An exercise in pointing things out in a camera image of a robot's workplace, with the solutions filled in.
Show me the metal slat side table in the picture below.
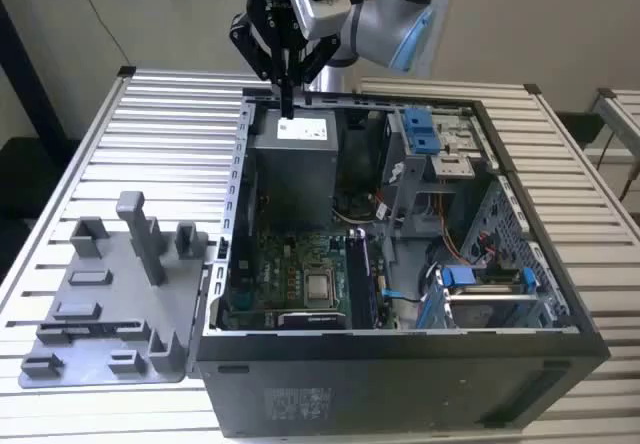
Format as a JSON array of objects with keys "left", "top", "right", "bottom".
[{"left": 584, "top": 86, "right": 640, "bottom": 165}]

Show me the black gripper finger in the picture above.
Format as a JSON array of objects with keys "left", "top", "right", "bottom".
[
  {"left": 229, "top": 11, "right": 290, "bottom": 119},
  {"left": 288, "top": 35, "right": 342, "bottom": 119}
]

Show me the grey parts rack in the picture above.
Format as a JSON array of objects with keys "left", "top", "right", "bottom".
[{"left": 17, "top": 191, "right": 211, "bottom": 390}]

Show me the metal socket cover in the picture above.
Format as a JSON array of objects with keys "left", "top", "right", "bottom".
[{"left": 298, "top": 262, "right": 342, "bottom": 311}]

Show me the power supply wire bundle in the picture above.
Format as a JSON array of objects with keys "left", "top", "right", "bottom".
[{"left": 330, "top": 189, "right": 389, "bottom": 226}]

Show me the black graphics card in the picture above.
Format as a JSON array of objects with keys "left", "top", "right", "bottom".
[{"left": 224, "top": 308, "right": 351, "bottom": 333}]

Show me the hard disk in blue carrier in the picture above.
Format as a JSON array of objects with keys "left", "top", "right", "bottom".
[{"left": 439, "top": 265, "right": 541, "bottom": 328}]

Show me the black PC case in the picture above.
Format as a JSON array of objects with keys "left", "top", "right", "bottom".
[{"left": 192, "top": 82, "right": 612, "bottom": 439}]

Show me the blue flat data cable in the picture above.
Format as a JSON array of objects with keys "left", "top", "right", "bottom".
[{"left": 381, "top": 287, "right": 426, "bottom": 306}]

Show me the silver CPU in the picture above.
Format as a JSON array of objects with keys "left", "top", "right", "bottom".
[{"left": 305, "top": 273, "right": 335, "bottom": 301}]

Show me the green motherboard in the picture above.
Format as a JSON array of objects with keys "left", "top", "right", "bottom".
[{"left": 222, "top": 228, "right": 401, "bottom": 333}]

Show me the blue plastic drive latch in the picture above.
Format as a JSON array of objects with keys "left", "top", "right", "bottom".
[{"left": 402, "top": 107, "right": 441, "bottom": 156}]

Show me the grey metal drive cage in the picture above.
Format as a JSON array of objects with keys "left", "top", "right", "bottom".
[{"left": 380, "top": 105, "right": 496, "bottom": 228}]

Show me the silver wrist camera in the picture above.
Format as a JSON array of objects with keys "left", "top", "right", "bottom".
[{"left": 288, "top": 0, "right": 354, "bottom": 41}]

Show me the grey power supply unit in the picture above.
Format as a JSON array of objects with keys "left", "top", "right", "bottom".
[{"left": 247, "top": 108, "right": 342, "bottom": 230}]

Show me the black RAM slot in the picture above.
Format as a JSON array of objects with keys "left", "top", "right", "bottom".
[
  {"left": 352, "top": 237, "right": 365, "bottom": 329},
  {"left": 358, "top": 237, "right": 371, "bottom": 329}
]

